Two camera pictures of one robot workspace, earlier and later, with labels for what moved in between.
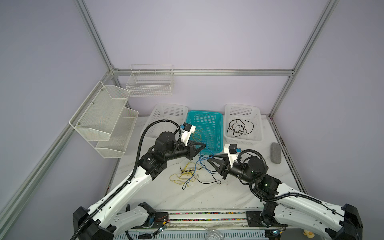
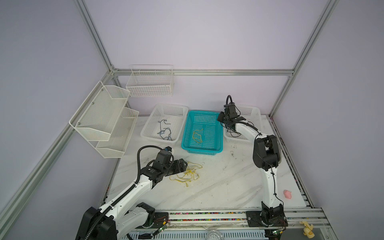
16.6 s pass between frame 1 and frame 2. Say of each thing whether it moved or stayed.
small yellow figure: stayed
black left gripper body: moved
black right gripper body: moved
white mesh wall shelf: stayed
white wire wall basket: stayed
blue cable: moved
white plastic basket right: stayed
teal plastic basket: stayed
